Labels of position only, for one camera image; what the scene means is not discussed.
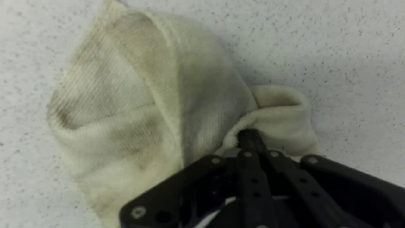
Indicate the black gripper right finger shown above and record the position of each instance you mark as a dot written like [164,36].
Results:
[320,190]

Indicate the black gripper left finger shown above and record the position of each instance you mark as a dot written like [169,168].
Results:
[197,190]

